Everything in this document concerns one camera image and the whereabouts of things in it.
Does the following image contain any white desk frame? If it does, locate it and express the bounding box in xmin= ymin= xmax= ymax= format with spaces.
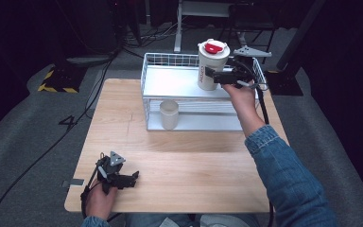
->
xmin=173 ymin=0 xmax=252 ymax=57

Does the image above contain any white paper cup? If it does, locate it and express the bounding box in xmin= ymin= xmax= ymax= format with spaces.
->
xmin=159 ymin=99 xmax=181 ymax=131

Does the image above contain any hand-held gripper black cable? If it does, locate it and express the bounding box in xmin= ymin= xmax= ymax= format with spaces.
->
xmin=79 ymin=151 xmax=106 ymax=219
xmin=233 ymin=58 xmax=276 ymax=227

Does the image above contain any person's right hand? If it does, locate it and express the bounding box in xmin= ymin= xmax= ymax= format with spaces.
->
xmin=221 ymin=80 xmax=260 ymax=112

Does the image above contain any grey tape strip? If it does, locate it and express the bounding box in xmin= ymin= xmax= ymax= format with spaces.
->
xmin=61 ymin=178 xmax=86 ymax=188

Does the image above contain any black slanted pole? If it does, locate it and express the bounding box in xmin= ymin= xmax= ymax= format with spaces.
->
xmin=275 ymin=0 xmax=327 ymax=72

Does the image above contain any left hand-held gripper black cable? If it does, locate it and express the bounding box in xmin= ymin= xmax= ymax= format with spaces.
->
xmin=79 ymin=151 xmax=106 ymax=219

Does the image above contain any white cup with red-tab lid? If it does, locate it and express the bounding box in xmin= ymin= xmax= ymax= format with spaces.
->
xmin=197 ymin=38 xmax=232 ymax=92

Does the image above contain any white cloth on lap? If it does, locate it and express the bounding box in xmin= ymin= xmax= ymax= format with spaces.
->
xmin=159 ymin=214 xmax=234 ymax=227

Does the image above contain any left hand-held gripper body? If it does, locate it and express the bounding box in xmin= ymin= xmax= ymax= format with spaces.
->
xmin=95 ymin=150 xmax=132 ymax=195

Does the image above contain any white wire shelf rack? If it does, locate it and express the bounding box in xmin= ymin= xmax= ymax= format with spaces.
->
xmin=139 ymin=52 xmax=268 ymax=132

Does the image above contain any black chair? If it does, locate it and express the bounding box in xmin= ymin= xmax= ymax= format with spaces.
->
xmin=216 ymin=2 xmax=279 ymax=64

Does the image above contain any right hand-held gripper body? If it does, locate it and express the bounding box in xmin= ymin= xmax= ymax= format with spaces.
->
xmin=222 ymin=44 xmax=273 ymax=90

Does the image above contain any bundle of floor cables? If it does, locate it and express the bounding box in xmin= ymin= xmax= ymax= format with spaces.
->
xmin=119 ymin=18 xmax=183 ymax=49

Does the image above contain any long black floor cable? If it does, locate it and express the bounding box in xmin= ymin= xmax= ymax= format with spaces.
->
xmin=0 ymin=51 xmax=118 ymax=227

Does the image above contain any person's left hand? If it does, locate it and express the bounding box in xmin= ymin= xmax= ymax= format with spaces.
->
xmin=84 ymin=181 xmax=119 ymax=221

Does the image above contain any black stand base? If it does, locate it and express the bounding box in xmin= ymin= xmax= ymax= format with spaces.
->
xmin=264 ymin=69 xmax=304 ymax=96

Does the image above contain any black yellow striped base plate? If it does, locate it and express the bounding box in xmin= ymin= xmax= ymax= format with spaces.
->
xmin=37 ymin=63 xmax=88 ymax=95

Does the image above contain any right hand-held gripper black cable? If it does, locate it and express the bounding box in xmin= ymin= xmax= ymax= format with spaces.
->
xmin=233 ymin=58 xmax=276 ymax=227

